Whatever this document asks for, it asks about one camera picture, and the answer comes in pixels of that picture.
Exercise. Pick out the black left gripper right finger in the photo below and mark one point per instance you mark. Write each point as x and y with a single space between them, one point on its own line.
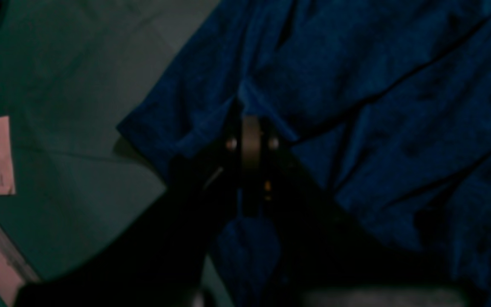
327 259

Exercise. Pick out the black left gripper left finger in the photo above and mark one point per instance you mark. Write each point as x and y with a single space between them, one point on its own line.
157 261

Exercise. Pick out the dark blue t-shirt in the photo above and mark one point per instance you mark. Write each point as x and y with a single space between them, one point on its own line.
387 103

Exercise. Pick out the packaged bit set blister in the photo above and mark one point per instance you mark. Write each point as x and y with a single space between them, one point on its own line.
15 270

